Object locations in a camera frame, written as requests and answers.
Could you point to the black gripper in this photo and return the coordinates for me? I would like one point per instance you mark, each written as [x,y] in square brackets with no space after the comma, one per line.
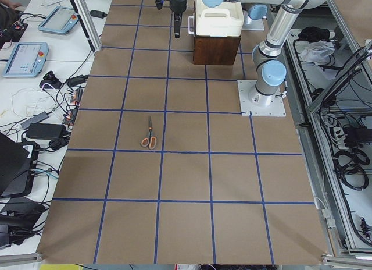
[177,4]

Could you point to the orange grey scissors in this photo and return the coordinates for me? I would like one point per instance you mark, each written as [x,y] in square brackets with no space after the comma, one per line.
[150,140]

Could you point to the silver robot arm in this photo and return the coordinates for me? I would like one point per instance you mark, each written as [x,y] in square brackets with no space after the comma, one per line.
[271,72]

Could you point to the dark wooden cabinet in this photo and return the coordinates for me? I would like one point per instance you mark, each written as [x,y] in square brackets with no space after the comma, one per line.
[215,50]

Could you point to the cream plastic tray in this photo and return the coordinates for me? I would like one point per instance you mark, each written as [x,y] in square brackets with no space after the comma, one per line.
[225,20]

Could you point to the black power adapter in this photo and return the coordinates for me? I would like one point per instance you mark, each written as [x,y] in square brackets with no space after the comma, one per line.
[98,14]

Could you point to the far teach pendant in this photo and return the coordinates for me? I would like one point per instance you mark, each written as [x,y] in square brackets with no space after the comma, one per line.
[60,21]

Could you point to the teach pendant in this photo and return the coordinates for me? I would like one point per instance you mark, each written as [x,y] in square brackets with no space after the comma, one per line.
[60,21]
[26,60]

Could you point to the near teach pendant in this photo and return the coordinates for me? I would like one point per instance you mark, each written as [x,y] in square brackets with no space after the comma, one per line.
[26,60]

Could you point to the black power brick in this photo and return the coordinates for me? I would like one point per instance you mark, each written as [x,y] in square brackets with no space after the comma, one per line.
[45,131]

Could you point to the black laptop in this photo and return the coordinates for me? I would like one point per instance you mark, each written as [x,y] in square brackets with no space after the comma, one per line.
[18,161]

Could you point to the aluminium frame post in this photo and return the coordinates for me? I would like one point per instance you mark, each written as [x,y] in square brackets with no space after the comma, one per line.
[81,9]

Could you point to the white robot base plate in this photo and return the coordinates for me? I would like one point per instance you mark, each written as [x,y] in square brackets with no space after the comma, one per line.
[252,103]

